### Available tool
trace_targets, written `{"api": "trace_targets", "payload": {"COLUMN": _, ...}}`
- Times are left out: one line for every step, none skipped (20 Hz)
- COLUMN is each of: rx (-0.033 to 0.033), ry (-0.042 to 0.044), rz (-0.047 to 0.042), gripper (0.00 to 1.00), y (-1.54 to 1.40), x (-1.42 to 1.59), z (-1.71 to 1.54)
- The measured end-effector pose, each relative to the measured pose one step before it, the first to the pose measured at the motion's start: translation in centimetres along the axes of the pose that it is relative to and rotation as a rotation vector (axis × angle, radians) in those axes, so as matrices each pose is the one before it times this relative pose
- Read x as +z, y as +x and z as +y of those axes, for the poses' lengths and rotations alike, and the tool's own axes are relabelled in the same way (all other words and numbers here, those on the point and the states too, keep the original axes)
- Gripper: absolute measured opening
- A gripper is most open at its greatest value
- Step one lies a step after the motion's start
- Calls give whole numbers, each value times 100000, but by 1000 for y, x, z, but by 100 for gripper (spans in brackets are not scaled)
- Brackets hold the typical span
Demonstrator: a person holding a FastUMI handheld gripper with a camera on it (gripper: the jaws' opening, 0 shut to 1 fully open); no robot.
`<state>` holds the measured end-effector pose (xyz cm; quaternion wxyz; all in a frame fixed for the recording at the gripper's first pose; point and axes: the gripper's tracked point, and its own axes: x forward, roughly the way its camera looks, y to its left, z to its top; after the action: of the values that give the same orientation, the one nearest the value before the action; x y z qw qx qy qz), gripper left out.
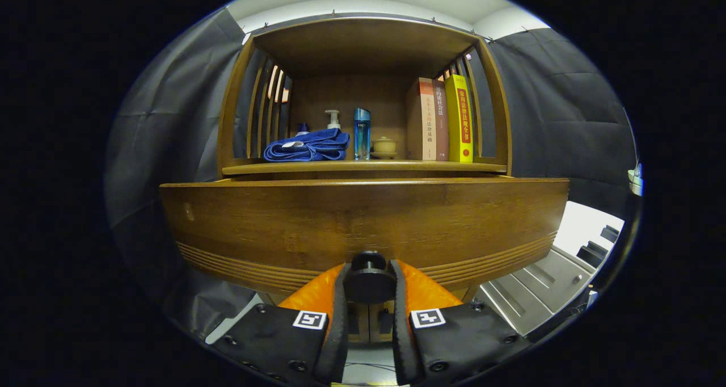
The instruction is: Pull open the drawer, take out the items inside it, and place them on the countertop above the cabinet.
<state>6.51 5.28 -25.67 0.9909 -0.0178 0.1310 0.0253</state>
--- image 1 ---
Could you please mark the white pump bottle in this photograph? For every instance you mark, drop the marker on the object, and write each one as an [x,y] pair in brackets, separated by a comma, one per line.
[333,123]

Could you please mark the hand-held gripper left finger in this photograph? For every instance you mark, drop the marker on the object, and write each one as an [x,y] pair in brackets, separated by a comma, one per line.
[339,330]

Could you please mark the black round drawer knob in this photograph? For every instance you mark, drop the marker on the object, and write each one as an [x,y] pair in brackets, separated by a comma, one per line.
[370,276]

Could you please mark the brown book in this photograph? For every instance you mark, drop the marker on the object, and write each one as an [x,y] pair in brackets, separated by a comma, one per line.
[441,131]

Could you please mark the wooden countertop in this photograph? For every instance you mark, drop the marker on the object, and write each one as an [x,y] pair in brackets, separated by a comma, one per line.
[397,167]

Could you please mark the beige book with orange band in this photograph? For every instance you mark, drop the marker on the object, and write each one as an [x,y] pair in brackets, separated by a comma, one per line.
[422,126]

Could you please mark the yellow book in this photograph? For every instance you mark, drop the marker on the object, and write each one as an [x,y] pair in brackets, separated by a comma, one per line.
[459,126]

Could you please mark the wooden drawer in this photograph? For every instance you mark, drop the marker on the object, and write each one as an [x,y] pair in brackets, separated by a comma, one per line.
[340,222]

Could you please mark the small blue-capped lotion bottle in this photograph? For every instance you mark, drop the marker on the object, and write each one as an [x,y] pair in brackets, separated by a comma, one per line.
[302,129]

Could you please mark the white shelf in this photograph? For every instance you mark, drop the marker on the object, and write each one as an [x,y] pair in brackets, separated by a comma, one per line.
[635,183]

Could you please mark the white desk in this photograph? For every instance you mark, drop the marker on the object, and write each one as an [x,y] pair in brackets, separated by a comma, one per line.
[584,228]

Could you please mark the blue folded towel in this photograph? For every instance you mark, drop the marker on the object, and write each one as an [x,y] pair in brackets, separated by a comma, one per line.
[312,146]

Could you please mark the wooden cabinet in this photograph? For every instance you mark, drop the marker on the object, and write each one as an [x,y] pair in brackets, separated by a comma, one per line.
[363,46]

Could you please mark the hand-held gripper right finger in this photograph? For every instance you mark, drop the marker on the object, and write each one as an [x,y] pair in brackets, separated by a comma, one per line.
[400,330]

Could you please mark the beige lidded tea cup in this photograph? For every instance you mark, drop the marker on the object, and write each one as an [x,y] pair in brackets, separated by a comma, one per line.
[384,147]

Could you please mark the black block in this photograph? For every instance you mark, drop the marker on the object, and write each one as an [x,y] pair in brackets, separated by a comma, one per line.
[591,253]
[610,234]

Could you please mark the blue glass bottle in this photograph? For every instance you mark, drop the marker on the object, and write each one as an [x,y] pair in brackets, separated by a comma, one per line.
[362,137]

